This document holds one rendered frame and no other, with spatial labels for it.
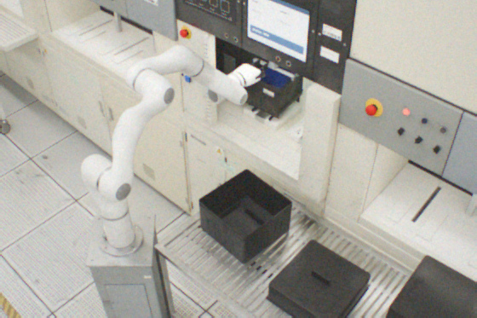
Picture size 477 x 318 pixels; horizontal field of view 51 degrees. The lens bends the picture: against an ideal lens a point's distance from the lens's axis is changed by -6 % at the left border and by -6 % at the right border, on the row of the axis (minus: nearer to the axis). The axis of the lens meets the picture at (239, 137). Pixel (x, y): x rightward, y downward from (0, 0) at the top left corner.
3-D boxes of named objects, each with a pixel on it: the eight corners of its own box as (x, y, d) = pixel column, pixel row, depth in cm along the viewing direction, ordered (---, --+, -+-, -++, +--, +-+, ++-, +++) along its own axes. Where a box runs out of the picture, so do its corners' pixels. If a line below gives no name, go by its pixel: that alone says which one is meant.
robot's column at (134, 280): (116, 351, 259) (84, 265, 209) (121, 305, 280) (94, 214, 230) (170, 349, 260) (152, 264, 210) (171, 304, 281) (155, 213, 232)
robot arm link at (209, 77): (220, 66, 201) (253, 93, 227) (191, 51, 209) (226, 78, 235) (208, 86, 201) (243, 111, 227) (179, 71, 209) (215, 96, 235)
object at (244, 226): (246, 195, 240) (246, 167, 229) (290, 229, 225) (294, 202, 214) (199, 227, 226) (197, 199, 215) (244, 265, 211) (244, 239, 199)
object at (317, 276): (264, 297, 199) (266, 279, 190) (308, 251, 216) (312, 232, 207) (327, 341, 184) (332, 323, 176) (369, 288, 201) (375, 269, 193)
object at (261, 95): (240, 106, 267) (239, 54, 245) (265, 86, 278) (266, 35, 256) (280, 126, 256) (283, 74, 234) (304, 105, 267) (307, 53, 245)
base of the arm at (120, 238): (96, 257, 213) (88, 228, 201) (102, 222, 227) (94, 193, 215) (141, 256, 214) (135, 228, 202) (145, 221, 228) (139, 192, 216)
